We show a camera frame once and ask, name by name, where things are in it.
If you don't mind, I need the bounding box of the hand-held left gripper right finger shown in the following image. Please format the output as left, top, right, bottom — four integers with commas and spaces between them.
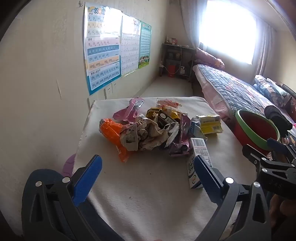
194, 155, 272, 241

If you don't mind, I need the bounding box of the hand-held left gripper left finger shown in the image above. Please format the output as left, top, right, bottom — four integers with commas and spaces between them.
21, 155, 126, 241

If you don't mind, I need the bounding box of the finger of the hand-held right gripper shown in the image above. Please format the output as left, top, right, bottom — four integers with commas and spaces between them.
266, 138, 296, 163
242, 144, 273, 168

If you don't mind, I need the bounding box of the red basin with green rim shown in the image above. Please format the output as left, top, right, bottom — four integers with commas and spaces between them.
235, 110, 281, 153

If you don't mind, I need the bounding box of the dark foil floral wrapper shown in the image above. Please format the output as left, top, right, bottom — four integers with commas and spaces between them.
168, 115, 192, 156

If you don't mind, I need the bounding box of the yellow white cardboard box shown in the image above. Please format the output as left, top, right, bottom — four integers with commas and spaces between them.
196, 114, 224, 135

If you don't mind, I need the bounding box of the strawberry print pink wrapper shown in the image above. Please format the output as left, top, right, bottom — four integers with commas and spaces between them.
157, 98, 183, 109

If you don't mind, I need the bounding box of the yellow black snack wrapper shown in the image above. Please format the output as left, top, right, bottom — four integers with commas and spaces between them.
158, 107, 188, 126
146, 107, 162, 121

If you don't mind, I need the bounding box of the person's right hand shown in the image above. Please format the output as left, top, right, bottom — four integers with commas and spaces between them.
269, 193, 296, 232

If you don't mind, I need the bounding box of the black cloth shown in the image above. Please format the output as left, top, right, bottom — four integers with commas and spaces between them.
264, 105, 293, 135

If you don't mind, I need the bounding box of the tall white carton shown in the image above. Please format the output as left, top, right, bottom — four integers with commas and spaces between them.
187, 137, 213, 189

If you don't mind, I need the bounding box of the small blue white carton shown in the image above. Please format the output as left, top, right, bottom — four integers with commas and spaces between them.
188, 116, 208, 142

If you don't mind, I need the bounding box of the orange snack wrapper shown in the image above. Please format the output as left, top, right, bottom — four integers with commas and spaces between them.
99, 118, 130, 163

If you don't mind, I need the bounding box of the folded floral blanket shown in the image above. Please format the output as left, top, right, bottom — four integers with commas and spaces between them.
253, 75, 290, 105

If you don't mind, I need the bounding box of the white towel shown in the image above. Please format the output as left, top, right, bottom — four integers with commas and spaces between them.
73, 96, 262, 241

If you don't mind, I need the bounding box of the blue patchwork quilt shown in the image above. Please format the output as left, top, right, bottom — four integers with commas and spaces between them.
196, 64, 296, 130

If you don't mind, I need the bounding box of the crumpled silver paper wrapper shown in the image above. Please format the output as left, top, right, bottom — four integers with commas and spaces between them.
120, 113, 179, 151

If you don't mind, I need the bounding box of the pink foil wrapper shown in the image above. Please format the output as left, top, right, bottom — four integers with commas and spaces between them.
113, 98, 145, 122

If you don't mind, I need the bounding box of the pink pillow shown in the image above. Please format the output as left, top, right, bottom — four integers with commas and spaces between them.
196, 48, 225, 68

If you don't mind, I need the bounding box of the window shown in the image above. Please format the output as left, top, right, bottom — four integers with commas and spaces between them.
200, 0, 257, 65

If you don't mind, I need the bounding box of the dark metal shelf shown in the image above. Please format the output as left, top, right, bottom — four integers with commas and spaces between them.
161, 43, 197, 81

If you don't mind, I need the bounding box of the sheer curtain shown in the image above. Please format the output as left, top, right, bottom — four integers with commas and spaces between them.
180, 0, 206, 50

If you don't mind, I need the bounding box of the blue letter wall poster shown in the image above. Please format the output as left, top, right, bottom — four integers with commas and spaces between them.
84, 2, 123, 96

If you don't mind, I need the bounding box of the white chart wall poster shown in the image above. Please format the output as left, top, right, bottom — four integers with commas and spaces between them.
120, 13, 142, 77

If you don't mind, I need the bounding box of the green wall poster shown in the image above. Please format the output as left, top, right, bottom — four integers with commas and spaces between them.
138, 21, 152, 69

